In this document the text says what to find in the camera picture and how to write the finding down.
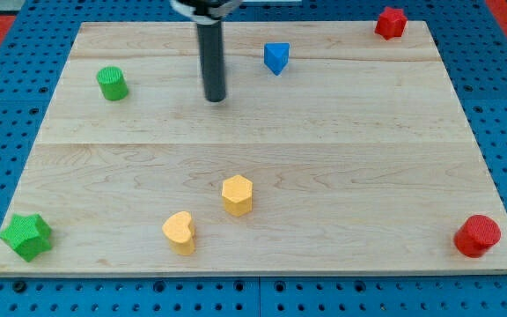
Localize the blue triangle block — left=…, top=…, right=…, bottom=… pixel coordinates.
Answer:
left=263, top=42, right=290, bottom=76

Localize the green cylinder block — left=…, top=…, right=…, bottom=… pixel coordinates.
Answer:
left=96, top=66, right=129, bottom=101

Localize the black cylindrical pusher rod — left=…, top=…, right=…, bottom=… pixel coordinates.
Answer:
left=196, top=20, right=226, bottom=102

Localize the light wooden board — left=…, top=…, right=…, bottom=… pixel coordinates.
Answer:
left=0, top=21, right=507, bottom=277

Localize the green star block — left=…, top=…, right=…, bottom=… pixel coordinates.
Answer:
left=0, top=214, right=52, bottom=262

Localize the yellow heart block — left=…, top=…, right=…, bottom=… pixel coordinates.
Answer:
left=162, top=210, right=195, bottom=255

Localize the red star block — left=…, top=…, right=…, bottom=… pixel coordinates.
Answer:
left=374, top=6, right=408, bottom=41

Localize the red cylinder block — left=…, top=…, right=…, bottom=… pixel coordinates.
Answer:
left=453, top=215, right=502, bottom=258

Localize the yellow hexagon block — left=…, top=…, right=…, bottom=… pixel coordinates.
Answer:
left=222, top=174, right=253, bottom=217

